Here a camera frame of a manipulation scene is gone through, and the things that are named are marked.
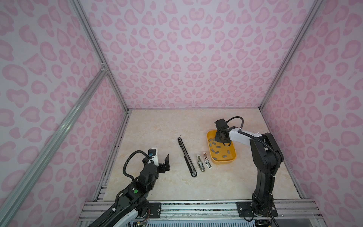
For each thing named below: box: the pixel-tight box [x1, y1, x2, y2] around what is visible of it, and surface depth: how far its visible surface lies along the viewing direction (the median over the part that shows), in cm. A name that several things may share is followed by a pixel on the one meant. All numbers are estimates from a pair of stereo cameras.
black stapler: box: [177, 137, 198, 178], surface depth 92 cm
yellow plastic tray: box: [206, 129, 237, 165], surface depth 96 cm
